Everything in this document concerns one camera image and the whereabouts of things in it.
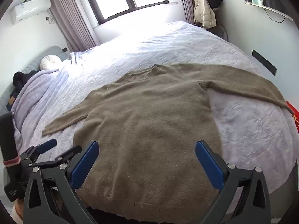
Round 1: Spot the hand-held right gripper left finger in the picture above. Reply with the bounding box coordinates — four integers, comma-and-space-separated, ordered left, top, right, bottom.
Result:
23, 141, 100, 224

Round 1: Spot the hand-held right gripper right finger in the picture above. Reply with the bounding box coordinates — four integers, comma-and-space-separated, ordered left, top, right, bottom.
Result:
195, 140, 271, 224

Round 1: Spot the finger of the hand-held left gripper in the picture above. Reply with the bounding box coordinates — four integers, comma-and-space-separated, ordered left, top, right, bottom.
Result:
38, 145, 83, 169
20, 138, 58, 163

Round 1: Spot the brown knit sweater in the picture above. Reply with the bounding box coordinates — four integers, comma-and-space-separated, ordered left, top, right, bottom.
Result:
41, 63, 295, 222

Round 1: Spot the person's left forearm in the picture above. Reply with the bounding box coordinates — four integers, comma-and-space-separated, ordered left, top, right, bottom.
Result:
13, 199, 24, 223

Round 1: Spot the dark clothes pile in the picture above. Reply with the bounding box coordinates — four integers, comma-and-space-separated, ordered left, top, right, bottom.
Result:
7, 70, 40, 110

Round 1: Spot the round white pillow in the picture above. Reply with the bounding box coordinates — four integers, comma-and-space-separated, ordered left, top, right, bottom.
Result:
40, 55, 61, 71

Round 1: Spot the red paper decoration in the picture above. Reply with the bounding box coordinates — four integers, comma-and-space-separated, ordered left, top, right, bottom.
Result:
286, 101, 299, 131

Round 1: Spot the bed with lavender quilt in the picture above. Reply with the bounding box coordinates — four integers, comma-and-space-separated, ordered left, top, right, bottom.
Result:
10, 21, 297, 215

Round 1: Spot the mauve pleated curtain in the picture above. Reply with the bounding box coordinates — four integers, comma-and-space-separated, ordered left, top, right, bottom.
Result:
48, 0, 101, 52
175, 0, 199, 25

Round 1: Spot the beige puffer jacket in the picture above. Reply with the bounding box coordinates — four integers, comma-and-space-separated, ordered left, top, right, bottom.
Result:
192, 0, 217, 28

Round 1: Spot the black wall plate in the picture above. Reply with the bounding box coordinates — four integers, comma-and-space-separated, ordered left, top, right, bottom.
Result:
252, 49, 277, 76

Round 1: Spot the white wall air conditioner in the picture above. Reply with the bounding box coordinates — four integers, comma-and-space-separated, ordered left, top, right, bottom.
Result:
11, 0, 52, 25

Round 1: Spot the black hanging cable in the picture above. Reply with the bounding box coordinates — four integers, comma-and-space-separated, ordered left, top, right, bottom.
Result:
264, 7, 286, 24

